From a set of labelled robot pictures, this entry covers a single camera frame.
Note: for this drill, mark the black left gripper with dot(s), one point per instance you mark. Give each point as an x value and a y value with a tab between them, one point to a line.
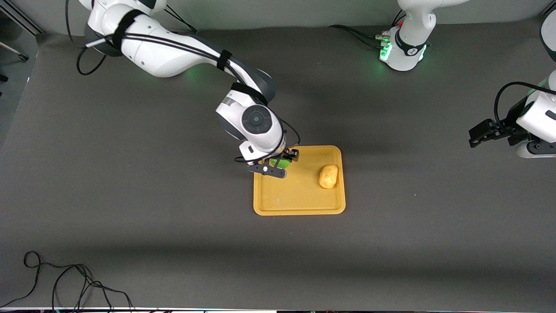
508	127

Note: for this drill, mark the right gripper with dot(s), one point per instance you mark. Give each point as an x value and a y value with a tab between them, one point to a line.
290	155

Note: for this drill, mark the green apple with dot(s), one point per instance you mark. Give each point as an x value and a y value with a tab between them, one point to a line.
282	163

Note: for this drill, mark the yellow potato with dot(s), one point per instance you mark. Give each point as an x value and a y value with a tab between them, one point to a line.
329	176

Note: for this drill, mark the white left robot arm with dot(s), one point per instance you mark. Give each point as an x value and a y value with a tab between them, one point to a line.
406	52

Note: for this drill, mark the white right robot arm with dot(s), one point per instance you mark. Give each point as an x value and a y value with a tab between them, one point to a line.
165	52

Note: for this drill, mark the yellow plastic tray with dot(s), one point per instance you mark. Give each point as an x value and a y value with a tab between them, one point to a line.
299	195

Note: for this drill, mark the dark stand leg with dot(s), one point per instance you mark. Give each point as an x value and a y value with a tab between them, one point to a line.
17	52

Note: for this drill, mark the metal frame rail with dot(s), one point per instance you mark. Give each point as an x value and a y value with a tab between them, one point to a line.
21	19

